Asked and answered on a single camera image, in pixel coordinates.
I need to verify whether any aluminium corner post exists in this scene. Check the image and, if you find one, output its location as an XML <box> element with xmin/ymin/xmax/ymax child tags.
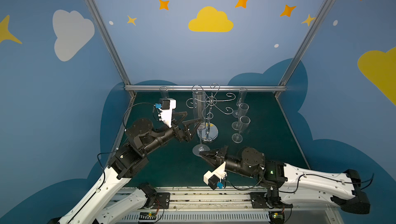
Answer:
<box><xmin>278</xmin><ymin>0</ymin><xmax>336</xmax><ymax>92</ymax></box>
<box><xmin>84</xmin><ymin>0</ymin><xmax>131</xmax><ymax>87</ymax></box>

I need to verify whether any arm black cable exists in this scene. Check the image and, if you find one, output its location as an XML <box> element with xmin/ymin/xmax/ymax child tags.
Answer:
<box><xmin>122</xmin><ymin>101</ymin><xmax>160</xmax><ymax>132</ymax></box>
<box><xmin>225</xmin><ymin>174</ymin><xmax>267</xmax><ymax>191</ymax></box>

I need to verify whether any aluminium back frame rail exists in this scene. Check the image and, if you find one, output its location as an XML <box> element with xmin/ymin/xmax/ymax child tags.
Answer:
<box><xmin>124</xmin><ymin>84</ymin><xmax>287</xmax><ymax>92</ymax></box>

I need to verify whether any chrome wine glass rack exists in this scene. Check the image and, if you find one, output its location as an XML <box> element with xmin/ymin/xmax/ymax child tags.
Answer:
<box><xmin>186</xmin><ymin>90</ymin><xmax>236</xmax><ymax>143</ymax></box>

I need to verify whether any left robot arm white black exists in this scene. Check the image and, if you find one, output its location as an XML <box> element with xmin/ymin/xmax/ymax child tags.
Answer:
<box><xmin>49</xmin><ymin>112</ymin><xmax>203</xmax><ymax>224</ymax></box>

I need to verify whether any clear flute glass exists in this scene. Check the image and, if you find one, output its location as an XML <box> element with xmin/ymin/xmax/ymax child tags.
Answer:
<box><xmin>191</xmin><ymin>90</ymin><xmax>211</xmax><ymax>158</ymax></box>
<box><xmin>232</xmin><ymin>88</ymin><xmax>248</xmax><ymax>118</ymax></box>
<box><xmin>159</xmin><ymin>86</ymin><xmax>169</xmax><ymax>98</ymax></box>

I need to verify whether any aluminium left corner post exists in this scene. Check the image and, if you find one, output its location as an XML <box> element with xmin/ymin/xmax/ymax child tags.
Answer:
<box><xmin>84</xmin><ymin>0</ymin><xmax>131</xmax><ymax>87</ymax></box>

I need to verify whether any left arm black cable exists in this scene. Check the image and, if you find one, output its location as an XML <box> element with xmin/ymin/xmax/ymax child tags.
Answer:
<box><xmin>122</xmin><ymin>101</ymin><xmax>160</xmax><ymax>132</ymax></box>

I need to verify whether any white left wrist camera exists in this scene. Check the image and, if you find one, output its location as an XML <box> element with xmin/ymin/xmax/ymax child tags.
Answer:
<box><xmin>155</xmin><ymin>98</ymin><xmax>176</xmax><ymax>128</ymax></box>

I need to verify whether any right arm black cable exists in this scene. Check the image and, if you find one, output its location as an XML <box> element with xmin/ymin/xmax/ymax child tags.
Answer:
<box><xmin>225</xmin><ymin>174</ymin><xmax>267</xmax><ymax>191</ymax></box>

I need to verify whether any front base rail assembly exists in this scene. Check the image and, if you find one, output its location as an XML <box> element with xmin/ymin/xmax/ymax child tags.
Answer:
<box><xmin>118</xmin><ymin>186</ymin><xmax>343</xmax><ymax>224</ymax></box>

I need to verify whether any aluminium left floor rail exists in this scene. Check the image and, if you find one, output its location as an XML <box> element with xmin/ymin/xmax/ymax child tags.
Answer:
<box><xmin>101</xmin><ymin>94</ymin><xmax>135</xmax><ymax>153</ymax></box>

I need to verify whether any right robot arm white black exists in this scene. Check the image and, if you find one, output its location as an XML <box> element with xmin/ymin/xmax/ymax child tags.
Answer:
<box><xmin>200</xmin><ymin>146</ymin><xmax>371</xmax><ymax>215</ymax></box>

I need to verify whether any aluminium right corner post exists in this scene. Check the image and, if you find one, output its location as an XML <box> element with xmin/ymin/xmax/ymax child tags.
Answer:
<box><xmin>278</xmin><ymin>0</ymin><xmax>336</xmax><ymax>92</ymax></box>

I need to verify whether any clear wine glass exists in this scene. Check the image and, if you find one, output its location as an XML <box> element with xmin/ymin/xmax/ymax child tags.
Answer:
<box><xmin>232</xmin><ymin>102</ymin><xmax>249</xmax><ymax>130</ymax></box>
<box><xmin>232</xmin><ymin>116</ymin><xmax>251</xmax><ymax>144</ymax></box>

